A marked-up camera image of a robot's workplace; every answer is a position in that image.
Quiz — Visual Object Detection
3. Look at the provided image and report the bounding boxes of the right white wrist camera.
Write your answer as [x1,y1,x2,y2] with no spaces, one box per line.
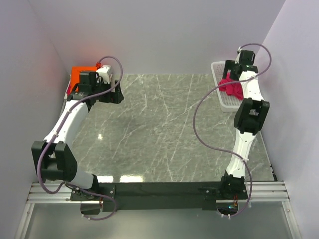
[235,47,244,64]

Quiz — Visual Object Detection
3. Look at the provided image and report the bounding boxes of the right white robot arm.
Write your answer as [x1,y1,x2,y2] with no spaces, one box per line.
[219,49,270,199]

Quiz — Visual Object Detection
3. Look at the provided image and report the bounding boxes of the folded red t shirt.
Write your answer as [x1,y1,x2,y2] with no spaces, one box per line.
[66,84,70,95]

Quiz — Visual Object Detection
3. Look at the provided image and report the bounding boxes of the white plastic basket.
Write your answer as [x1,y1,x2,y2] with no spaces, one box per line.
[211,61,242,113]

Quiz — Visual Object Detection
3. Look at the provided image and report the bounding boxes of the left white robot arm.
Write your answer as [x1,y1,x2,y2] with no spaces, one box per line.
[31,65,124,200]

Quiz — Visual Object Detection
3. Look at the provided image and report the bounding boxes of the folded orange t shirt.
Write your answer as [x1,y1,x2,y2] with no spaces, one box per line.
[69,66,97,92]

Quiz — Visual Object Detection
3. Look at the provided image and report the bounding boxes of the aluminium rail frame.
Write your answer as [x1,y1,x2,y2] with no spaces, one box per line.
[14,181,302,239]

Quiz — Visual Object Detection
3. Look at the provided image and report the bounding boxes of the magenta t shirt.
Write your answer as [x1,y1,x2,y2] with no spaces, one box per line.
[218,76,244,100]

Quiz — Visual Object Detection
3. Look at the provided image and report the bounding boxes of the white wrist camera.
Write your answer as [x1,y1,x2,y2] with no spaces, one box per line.
[96,65,112,84]
[235,47,244,64]

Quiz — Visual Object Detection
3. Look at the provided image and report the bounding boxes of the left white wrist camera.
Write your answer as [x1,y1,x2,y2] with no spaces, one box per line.
[96,65,112,84]

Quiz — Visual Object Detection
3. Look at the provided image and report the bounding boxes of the black base beam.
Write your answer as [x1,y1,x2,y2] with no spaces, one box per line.
[70,181,249,213]

